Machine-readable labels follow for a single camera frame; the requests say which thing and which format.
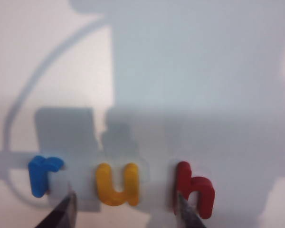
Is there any yellow letter u magnet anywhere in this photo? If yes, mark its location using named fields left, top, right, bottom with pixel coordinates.
left=95, top=162, right=140, bottom=207

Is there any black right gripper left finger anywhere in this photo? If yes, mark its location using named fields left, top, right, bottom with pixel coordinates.
left=37, top=184, right=78, bottom=228

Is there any dark red letter h magnet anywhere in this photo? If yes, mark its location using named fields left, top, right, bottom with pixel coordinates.
left=173, top=161, right=216, bottom=219

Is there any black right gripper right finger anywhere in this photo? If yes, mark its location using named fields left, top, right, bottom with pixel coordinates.
left=177, top=192, right=209, bottom=228

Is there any light blue letter r magnet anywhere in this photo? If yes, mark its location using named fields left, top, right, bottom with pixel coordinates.
left=28, top=155, right=65, bottom=198

